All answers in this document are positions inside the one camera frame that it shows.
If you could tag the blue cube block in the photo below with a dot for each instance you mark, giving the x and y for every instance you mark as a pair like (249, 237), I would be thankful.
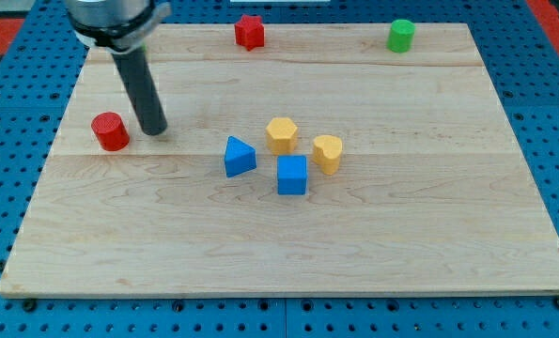
(292, 175)

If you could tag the yellow hexagon block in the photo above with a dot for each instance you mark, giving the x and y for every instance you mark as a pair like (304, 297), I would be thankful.
(281, 136)

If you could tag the blue triangle block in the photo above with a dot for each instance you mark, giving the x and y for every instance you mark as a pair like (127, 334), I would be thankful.
(239, 157)

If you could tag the wooden board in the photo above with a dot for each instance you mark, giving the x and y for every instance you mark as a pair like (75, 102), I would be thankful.
(432, 197)

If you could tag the yellow heart block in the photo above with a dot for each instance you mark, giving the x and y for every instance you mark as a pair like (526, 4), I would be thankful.
(327, 151)

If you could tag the red star block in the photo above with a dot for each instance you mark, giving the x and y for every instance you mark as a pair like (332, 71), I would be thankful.
(250, 32)

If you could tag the red cylinder block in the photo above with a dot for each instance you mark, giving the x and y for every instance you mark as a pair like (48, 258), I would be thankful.
(110, 131)

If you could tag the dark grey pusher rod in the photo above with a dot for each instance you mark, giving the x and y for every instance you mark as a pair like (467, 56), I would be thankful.
(135, 74)

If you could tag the green cylinder block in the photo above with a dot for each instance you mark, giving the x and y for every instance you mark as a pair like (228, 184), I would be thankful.
(400, 36)

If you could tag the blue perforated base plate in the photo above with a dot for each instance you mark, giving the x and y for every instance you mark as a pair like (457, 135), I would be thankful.
(39, 63)

